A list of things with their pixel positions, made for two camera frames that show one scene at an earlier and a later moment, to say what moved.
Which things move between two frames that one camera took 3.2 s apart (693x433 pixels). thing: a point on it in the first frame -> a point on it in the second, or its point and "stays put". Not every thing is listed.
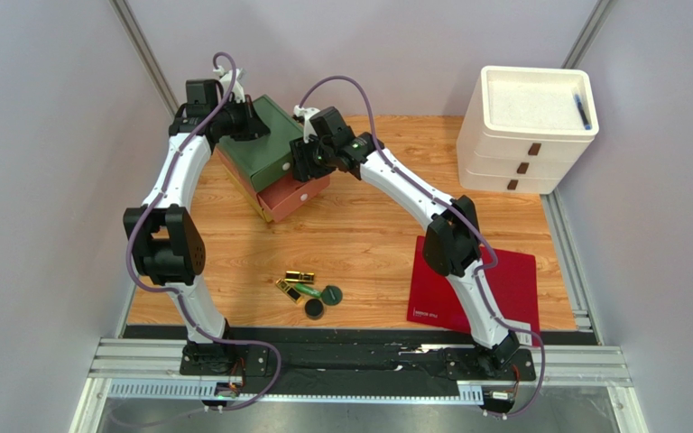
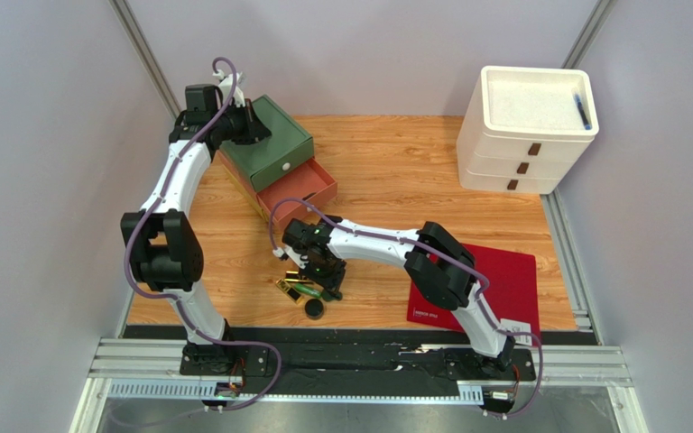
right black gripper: x=303 y=161 -> x=328 y=278
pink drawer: x=288 y=196 stays put
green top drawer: x=266 y=159 stays put
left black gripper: x=255 y=126 stays put
